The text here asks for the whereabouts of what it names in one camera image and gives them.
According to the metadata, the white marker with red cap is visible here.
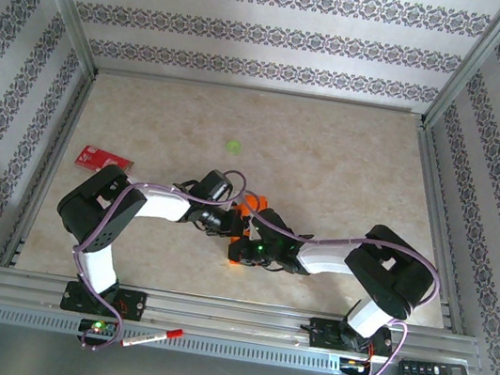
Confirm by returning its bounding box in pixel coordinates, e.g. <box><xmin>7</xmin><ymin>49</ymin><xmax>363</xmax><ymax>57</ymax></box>
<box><xmin>118</xmin><ymin>319</ymin><xmax>186</xmax><ymax>357</ymax></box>

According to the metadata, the red card box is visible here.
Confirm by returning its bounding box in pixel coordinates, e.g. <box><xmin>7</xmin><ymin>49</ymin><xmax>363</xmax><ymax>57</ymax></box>
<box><xmin>73</xmin><ymin>142</ymin><xmax>137</xmax><ymax>179</ymax></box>

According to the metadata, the left controller board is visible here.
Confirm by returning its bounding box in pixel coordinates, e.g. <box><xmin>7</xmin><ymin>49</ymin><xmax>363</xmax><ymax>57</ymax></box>
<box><xmin>78</xmin><ymin>316</ymin><xmax>118</xmax><ymax>338</ymax></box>

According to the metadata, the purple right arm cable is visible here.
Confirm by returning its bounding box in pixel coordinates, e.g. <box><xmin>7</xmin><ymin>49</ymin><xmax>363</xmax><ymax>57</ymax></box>
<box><xmin>216</xmin><ymin>190</ymin><xmax>452</xmax><ymax>375</ymax></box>

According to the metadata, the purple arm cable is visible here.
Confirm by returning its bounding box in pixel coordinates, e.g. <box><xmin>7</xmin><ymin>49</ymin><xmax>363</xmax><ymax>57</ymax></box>
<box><xmin>56</xmin><ymin>147</ymin><xmax>249</xmax><ymax>371</ymax></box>
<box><xmin>216</xmin><ymin>190</ymin><xmax>452</xmax><ymax>375</ymax></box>

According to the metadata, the aluminium mounting rail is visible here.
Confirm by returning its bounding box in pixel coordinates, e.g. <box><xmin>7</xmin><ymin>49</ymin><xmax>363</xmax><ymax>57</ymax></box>
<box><xmin>0</xmin><ymin>259</ymin><xmax>484</xmax><ymax>375</ymax></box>

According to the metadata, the grey slotted cable duct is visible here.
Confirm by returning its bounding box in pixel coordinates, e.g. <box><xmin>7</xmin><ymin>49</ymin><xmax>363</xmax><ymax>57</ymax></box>
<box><xmin>0</xmin><ymin>302</ymin><xmax>376</xmax><ymax>375</ymax></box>

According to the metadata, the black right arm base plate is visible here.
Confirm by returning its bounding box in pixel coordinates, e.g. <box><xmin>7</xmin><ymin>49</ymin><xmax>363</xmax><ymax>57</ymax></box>
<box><xmin>305</xmin><ymin>315</ymin><xmax>398</xmax><ymax>362</ymax></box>

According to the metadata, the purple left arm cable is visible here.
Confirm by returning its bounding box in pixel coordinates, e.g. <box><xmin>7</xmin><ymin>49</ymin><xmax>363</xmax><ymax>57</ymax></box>
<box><xmin>56</xmin><ymin>147</ymin><xmax>249</xmax><ymax>371</ymax></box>

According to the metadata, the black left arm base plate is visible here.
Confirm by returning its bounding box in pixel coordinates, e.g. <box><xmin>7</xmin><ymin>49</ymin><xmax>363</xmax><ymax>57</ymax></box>
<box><xmin>58</xmin><ymin>279</ymin><xmax>148</xmax><ymax>323</ymax></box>

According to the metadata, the aluminium back rail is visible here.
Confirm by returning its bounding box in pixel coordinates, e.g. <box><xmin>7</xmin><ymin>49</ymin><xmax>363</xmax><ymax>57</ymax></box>
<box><xmin>92</xmin><ymin>57</ymin><xmax>430</xmax><ymax>127</ymax></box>

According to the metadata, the aluminium side rail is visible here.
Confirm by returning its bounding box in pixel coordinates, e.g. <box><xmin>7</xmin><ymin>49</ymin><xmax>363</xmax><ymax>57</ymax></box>
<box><xmin>0</xmin><ymin>61</ymin><xmax>101</xmax><ymax>277</ymax></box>
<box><xmin>387</xmin><ymin>123</ymin><xmax>497</xmax><ymax>336</ymax></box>

